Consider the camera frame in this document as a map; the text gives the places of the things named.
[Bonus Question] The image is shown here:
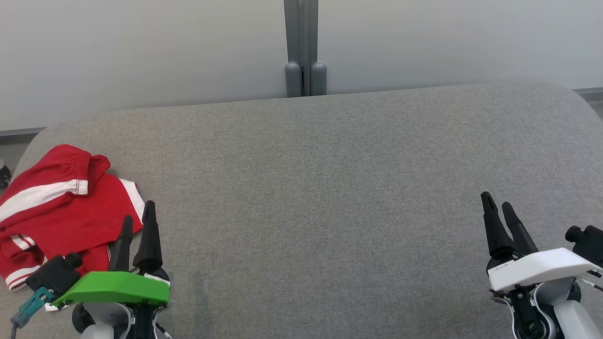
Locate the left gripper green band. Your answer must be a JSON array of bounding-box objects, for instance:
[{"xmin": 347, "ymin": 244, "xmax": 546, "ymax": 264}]
[{"xmin": 51, "ymin": 201, "xmax": 171, "ymax": 307}]

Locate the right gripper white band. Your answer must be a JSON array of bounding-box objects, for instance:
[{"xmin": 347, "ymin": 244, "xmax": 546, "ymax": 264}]
[{"xmin": 480, "ymin": 192, "xmax": 598, "ymax": 293}]

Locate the red white numbered jersey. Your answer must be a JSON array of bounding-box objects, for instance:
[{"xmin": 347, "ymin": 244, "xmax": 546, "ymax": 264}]
[{"xmin": 0, "ymin": 173, "xmax": 146, "ymax": 292}]

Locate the left teal plug black cable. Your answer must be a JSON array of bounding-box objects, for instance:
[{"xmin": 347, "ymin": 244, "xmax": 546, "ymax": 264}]
[{"xmin": 10, "ymin": 287, "xmax": 55, "ymax": 339}]

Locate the grey wall baseboard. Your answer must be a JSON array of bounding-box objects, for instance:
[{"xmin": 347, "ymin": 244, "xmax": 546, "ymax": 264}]
[
  {"xmin": 0, "ymin": 127, "xmax": 47, "ymax": 145},
  {"xmin": 573, "ymin": 87, "xmax": 603, "ymax": 102}
]

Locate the grey partition post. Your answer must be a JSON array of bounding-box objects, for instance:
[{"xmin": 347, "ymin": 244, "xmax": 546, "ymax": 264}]
[{"xmin": 283, "ymin": 0, "xmax": 328, "ymax": 98}]

